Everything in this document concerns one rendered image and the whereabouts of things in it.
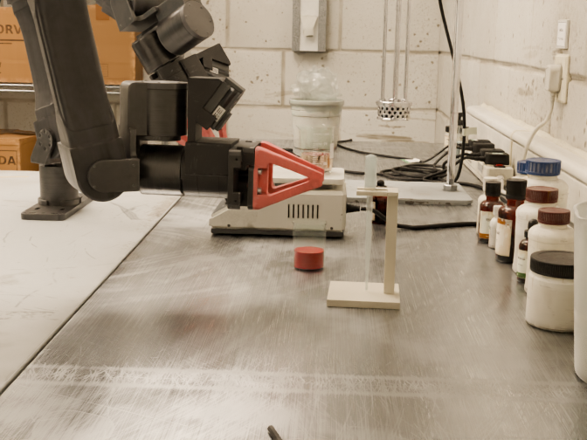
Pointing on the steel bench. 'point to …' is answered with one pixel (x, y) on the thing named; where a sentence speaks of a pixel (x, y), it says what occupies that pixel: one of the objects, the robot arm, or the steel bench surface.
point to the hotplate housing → (281, 210)
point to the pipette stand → (377, 299)
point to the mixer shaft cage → (390, 111)
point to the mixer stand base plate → (414, 193)
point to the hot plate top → (306, 176)
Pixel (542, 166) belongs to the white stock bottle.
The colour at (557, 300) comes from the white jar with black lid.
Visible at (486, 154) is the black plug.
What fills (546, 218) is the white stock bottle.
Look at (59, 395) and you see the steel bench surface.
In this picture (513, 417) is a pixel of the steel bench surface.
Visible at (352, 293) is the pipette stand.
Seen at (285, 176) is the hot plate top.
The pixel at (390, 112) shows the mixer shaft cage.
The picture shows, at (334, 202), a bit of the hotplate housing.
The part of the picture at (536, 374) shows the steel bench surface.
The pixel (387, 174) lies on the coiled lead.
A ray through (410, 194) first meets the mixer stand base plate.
